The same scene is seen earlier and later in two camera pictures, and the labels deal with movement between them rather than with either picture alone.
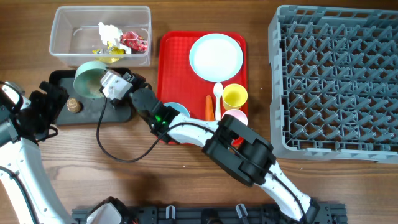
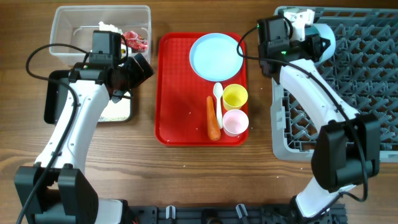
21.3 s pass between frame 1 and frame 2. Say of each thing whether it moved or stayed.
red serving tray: stayed
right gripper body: moved
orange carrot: stayed
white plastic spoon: stayed
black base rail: stayed
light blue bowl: moved
